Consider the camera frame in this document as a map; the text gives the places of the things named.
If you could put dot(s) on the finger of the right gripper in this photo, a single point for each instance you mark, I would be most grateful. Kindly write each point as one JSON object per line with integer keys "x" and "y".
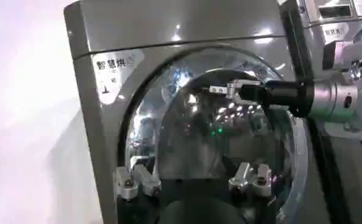
{"x": 236, "y": 96}
{"x": 240, "y": 84}

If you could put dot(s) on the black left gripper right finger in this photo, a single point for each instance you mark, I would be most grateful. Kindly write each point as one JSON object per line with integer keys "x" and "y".
{"x": 245, "y": 176}

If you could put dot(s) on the white label sticker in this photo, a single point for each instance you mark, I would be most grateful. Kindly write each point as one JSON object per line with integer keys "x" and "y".
{"x": 335, "y": 32}
{"x": 114, "y": 71}

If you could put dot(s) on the round glass dryer door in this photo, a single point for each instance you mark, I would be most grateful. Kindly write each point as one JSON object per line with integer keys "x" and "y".
{"x": 199, "y": 137}

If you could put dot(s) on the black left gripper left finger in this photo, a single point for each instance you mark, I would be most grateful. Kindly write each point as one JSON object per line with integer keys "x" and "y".
{"x": 139, "y": 178}

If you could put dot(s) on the grey steel dryer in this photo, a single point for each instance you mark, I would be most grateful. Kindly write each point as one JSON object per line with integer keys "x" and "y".
{"x": 168, "y": 21}
{"x": 312, "y": 54}

